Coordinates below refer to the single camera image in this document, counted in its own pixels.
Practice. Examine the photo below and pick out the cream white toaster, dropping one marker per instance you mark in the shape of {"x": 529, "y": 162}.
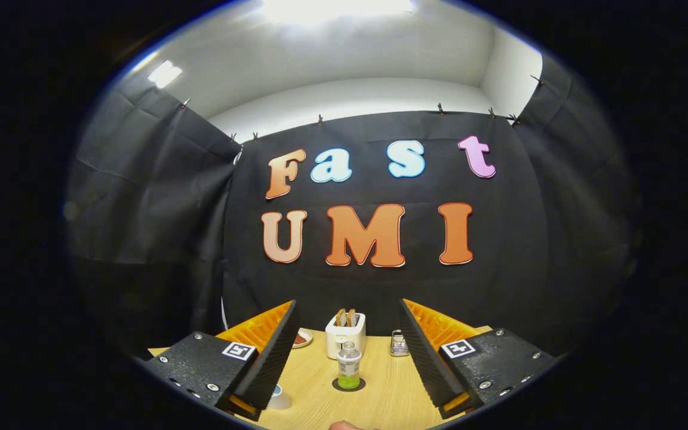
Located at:
{"x": 335, "y": 343}

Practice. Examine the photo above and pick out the clear juice bottle white label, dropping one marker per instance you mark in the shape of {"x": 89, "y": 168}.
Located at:
{"x": 349, "y": 367}

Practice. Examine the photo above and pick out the small ceiling light panel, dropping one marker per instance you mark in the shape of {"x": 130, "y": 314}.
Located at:
{"x": 165, "y": 74}

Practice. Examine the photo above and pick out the white cup blue inside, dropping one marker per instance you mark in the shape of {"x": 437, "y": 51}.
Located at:
{"x": 280, "y": 400}

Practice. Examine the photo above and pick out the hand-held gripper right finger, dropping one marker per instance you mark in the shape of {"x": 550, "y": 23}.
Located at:
{"x": 427, "y": 364}

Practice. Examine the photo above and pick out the wooden table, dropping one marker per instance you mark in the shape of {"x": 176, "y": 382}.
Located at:
{"x": 389, "y": 394}

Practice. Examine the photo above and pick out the black backdrop cloth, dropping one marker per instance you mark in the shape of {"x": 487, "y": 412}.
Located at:
{"x": 523, "y": 239}

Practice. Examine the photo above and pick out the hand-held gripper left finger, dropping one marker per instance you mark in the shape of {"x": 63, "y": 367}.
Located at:
{"x": 272, "y": 364}

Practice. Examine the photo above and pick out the brown toast slice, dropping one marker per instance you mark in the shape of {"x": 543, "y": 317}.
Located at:
{"x": 351, "y": 317}
{"x": 340, "y": 318}

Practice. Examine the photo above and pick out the red food piece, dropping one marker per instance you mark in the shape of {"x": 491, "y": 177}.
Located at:
{"x": 300, "y": 339}

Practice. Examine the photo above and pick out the small beige plate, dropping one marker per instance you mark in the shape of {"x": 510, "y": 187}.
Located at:
{"x": 307, "y": 341}

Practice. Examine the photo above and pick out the round dark brown coaster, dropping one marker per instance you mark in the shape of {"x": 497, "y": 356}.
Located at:
{"x": 335, "y": 384}

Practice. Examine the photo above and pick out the large ceiling light panel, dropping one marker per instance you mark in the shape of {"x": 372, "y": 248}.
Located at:
{"x": 338, "y": 9}

